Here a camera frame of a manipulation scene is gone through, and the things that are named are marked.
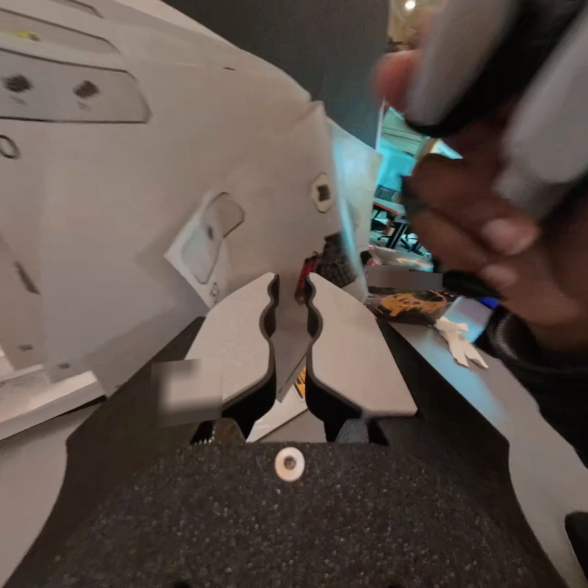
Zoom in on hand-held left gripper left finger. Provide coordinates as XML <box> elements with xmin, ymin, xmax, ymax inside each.
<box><xmin>184</xmin><ymin>273</ymin><xmax>280</xmax><ymax>439</ymax></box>

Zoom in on white paper scrap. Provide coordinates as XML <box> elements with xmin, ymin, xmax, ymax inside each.
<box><xmin>434</xmin><ymin>317</ymin><xmax>488</xmax><ymax>368</ymax></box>

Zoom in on person's right forearm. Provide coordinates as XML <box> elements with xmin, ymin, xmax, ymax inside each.
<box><xmin>478</xmin><ymin>308</ymin><xmax>588</xmax><ymax>455</ymax></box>

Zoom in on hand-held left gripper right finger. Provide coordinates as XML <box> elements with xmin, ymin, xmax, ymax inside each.
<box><xmin>304</xmin><ymin>273</ymin><xmax>418</xmax><ymax>442</ymax></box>

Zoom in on printed instruction booklet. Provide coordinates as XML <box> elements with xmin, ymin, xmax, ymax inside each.
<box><xmin>0</xmin><ymin>0</ymin><xmax>384</xmax><ymax>442</ymax></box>

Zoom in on black cardboard box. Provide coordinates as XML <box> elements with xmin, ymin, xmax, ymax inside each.
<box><xmin>367</xmin><ymin>289</ymin><xmax>458</xmax><ymax>327</ymax></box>

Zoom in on person's right hand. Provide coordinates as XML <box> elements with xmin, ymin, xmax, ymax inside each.
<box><xmin>372</xmin><ymin>48</ymin><xmax>588</xmax><ymax>350</ymax></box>

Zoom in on grey desk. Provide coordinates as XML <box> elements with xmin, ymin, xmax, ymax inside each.
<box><xmin>0</xmin><ymin>317</ymin><xmax>588</xmax><ymax>588</ymax></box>

